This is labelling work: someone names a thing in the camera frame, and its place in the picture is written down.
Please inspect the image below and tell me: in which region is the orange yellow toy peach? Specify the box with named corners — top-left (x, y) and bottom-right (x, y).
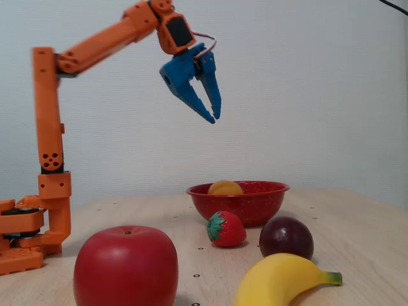
top-left (207, 180), bottom-right (245, 196)

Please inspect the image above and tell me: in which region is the red toy strawberry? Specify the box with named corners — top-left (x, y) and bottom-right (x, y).
top-left (206, 210), bottom-right (248, 249)

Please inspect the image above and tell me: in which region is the yellow toy banana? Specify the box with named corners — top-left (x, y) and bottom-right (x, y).
top-left (231, 252), bottom-right (344, 306)

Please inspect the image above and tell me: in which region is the red white servo cable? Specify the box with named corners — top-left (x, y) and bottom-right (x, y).
top-left (192, 31), bottom-right (218, 60)

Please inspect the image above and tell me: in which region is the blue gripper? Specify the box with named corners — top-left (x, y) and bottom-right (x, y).
top-left (159, 42), bottom-right (223, 125)

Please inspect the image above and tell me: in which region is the red speckled enamel bowl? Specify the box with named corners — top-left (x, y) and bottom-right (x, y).
top-left (186, 180), bottom-right (291, 228)

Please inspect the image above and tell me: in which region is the black cable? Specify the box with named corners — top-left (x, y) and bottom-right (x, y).
top-left (378, 0), bottom-right (408, 16)

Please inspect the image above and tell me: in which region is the red toy apple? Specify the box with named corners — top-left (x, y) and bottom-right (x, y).
top-left (73, 225), bottom-right (180, 306)

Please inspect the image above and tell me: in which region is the orange robot base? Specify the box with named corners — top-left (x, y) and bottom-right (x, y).
top-left (0, 170), bottom-right (73, 276)

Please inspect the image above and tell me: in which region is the dark purple toy plum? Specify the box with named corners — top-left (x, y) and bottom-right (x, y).
top-left (259, 215), bottom-right (315, 261)

